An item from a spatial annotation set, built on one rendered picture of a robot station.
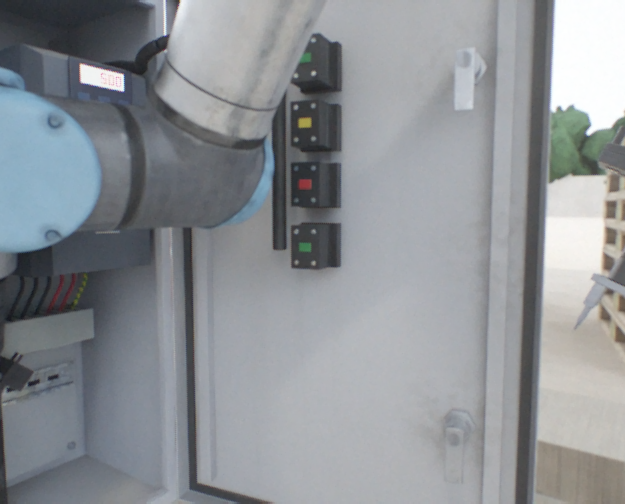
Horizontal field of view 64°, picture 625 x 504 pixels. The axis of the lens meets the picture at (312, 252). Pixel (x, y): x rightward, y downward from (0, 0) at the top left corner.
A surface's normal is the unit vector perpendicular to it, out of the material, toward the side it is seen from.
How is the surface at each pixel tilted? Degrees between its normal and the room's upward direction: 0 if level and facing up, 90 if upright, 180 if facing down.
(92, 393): 90
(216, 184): 130
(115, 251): 90
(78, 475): 0
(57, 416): 90
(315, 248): 90
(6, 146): 104
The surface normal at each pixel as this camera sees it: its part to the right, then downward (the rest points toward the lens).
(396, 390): -0.40, 0.08
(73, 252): 0.82, 0.05
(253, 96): 0.48, 0.70
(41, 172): 0.61, 0.30
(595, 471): -0.59, 0.10
